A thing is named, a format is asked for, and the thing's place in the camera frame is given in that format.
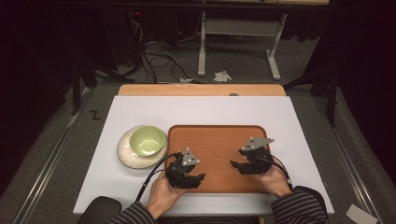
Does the metal floor rail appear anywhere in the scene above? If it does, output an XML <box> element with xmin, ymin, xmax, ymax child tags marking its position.
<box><xmin>11</xmin><ymin>88</ymin><xmax>95</xmax><ymax>224</ymax></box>
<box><xmin>313</xmin><ymin>95</ymin><xmax>385</xmax><ymax>224</ymax></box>

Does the white desk frame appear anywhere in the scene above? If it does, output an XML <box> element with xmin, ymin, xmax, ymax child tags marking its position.
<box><xmin>197</xmin><ymin>10</ymin><xmax>288</xmax><ymax>82</ymax></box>

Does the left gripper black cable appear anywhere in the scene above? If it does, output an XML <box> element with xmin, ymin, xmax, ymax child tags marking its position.
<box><xmin>134</xmin><ymin>151</ymin><xmax>183</xmax><ymax>203</ymax></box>

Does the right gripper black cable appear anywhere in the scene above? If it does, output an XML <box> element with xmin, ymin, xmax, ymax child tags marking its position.
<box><xmin>263</xmin><ymin>154</ymin><xmax>294</xmax><ymax>191</ymax></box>

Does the white table mat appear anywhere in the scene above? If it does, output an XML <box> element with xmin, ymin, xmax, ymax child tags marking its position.
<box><xmin>72</xmin><ymin>95</ymin><xmax>335</xmax><ymax>217</ymax></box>

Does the green bowl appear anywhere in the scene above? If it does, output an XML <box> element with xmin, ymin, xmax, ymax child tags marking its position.
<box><xmin>128</xmin><ymin>124</ymin><xmax>166</xmax><ymax>158</ymax></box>

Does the wooden table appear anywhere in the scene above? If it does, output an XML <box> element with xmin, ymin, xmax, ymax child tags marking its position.
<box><xmin>118</xmin><ymin>83</ymin><xmax>287</xmax><ymax>97</ymax></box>

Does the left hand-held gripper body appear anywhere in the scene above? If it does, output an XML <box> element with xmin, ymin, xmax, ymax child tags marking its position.
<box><xmin>164</xmin><ymin>148</ymin><xmax>201</xmax><ymax>189</ymax></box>

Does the white plate with dark rim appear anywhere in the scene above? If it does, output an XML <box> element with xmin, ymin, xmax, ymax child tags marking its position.
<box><xmin>117</xmin><ymin>125</ymin><xmax>169</xmax><ymax>170</ymax></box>

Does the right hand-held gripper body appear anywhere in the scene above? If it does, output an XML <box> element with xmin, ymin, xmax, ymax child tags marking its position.
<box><xmin>238</xmin><ymin>136</ymin><xmax>276</xmax><ymax>175</ymax></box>

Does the person's left hand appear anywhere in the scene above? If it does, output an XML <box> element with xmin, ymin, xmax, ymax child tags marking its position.
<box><xmin>146</xmin><ymin>171</ymin><xmax>189</xmax><ymax>220</ymax></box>

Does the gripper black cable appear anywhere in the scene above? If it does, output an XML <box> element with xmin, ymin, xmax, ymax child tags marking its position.
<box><xmin>134</xmin><ymin>151</ymin><xmax>183</xmax><ymax>203</ymax></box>
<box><xmin>263</xmin><ymin>154</ymin><xmax>294</xmax><ymax>191</ymax></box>

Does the flat white paper sheet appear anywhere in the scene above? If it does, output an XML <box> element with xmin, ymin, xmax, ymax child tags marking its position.
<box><xmin>345</xmin><ymin>203</ymin><xmax>379</xmax><ymax>224</ymax></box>

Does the black chair armrest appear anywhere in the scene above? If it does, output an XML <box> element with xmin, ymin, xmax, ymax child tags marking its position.
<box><xmin>77</xmin><ymin>195</ymin><xmax>123</xmax><ymax>224</ymax></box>

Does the bundle of black floor cables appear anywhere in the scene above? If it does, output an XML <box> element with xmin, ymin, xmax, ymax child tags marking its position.
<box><xmin>124</xmin><ymin>18</ymin><xmax>202</xmax><ymax>85</ymax></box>

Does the black stand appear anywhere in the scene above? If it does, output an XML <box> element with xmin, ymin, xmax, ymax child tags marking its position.
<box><xmin>69</xmin><ymin>57</ymin><xmax>135</xmax><ymax>117</ymax></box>
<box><xmin>282</xmin><ymin>60</ymin><xmax>341</xmax><ymax>128</ymax></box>

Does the person's right hand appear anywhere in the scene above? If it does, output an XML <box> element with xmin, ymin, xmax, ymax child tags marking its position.
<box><xmin>254</xmin><ymin>165</ymin><xmax>292</xmax><ymax>199</ymax></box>

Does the wooden tray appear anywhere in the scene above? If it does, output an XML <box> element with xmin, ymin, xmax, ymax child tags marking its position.
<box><xmin>163</xmin><ymin>124</ymin><xmax>273</xmax><ymax>194</ymax></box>

